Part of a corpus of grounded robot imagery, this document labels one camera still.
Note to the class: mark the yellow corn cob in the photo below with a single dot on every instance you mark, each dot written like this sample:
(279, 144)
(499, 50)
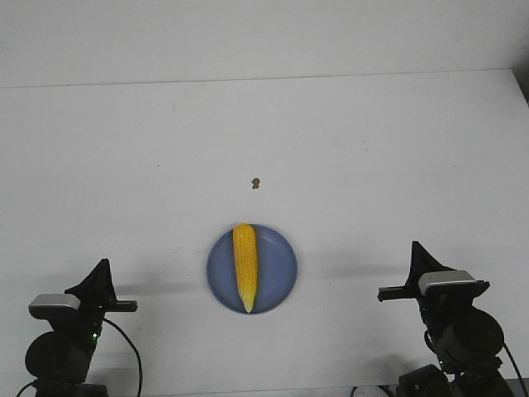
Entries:
(245, 252)

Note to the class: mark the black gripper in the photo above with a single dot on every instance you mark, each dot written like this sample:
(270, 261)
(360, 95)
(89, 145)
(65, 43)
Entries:
(97, 297)
(441, 303)

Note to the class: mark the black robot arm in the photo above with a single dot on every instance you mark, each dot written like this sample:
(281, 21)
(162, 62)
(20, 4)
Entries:
(465, 340)
(60, 359)

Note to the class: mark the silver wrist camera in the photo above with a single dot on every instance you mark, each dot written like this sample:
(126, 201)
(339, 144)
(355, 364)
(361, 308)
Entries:
(48, 306)
(430, 282)

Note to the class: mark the blue round plate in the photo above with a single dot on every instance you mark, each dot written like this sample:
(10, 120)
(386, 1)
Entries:
(277, 272)

